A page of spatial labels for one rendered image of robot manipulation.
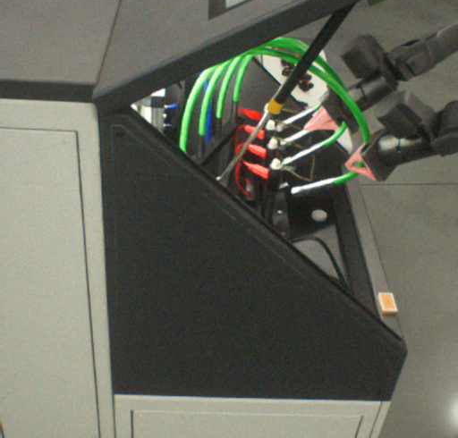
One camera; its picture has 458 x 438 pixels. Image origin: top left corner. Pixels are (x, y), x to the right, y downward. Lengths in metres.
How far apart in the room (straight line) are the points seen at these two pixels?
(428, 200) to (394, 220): 0.27
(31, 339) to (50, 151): 0.43
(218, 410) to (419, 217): 2.09
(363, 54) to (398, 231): 2.00
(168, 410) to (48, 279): 0.43
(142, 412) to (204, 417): 0.13
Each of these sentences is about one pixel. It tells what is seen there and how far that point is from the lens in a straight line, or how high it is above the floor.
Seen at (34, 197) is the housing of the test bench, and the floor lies 1.29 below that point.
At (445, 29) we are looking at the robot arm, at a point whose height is 1.46.
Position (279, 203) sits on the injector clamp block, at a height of 0.98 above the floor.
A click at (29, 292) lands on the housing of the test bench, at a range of 1.26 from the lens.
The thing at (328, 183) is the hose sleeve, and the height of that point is 1.19.
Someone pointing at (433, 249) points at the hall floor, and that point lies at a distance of 3.21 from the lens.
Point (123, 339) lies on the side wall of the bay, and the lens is 1.32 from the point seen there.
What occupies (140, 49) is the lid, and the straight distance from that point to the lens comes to 1.02.
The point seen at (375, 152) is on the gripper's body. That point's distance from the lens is 1.25.
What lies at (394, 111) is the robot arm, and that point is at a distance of 1.15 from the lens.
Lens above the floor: 1.96
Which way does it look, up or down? 38 degrees down
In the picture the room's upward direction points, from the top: 5 degrees clockwise
